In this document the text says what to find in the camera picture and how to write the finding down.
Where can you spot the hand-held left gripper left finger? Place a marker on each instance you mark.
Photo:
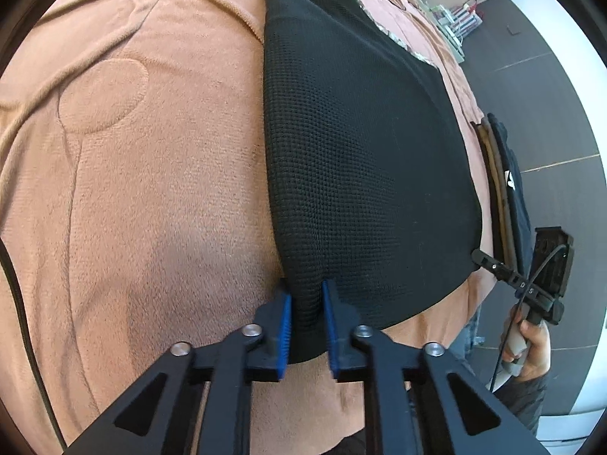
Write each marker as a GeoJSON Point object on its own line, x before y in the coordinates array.
{"type": "Point", "coordinates": [284, 327]}

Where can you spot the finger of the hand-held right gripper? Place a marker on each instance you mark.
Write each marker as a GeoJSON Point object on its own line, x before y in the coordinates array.
{"type": "Point", "coordinates": [495, 266]}

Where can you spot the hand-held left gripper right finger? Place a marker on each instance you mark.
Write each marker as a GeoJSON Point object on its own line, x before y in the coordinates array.
{"type": "Point", "coordinates": [333, 336]}

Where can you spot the black knit garment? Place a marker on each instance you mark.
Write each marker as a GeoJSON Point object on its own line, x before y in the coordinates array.
{"type": "Point", "coordinates": [355, 175]}

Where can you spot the person's right forearm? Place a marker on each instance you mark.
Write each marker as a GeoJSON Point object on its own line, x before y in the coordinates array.
{"type": "Point", "coordinates": [521, 403]}

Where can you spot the stack of folded clothes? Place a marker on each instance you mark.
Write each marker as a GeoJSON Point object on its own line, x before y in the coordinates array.
{"type": "Point", "coordinates": [514, 189]}

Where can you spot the person's right hand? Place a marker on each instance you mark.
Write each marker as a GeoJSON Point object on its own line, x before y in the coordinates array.
{"type": "Point", "coordinates": [536, 346]}

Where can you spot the person's jeans leg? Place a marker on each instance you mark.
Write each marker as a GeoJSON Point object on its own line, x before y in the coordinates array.
{"type": "Point", "coordinates": [467, 336]}

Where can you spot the white furniture base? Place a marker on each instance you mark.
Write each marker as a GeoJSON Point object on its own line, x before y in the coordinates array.
{"type": "Point", "coordinates": [574, 417]}

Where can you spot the orange blanket with floral trim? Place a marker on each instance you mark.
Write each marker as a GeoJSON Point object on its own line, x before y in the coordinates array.
{"type": "Point", "coordinates": [142, 175]}

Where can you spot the striped bag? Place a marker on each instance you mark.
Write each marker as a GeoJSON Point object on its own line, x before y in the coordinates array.
{"type": "Point", "coordinates": [467, 16]}

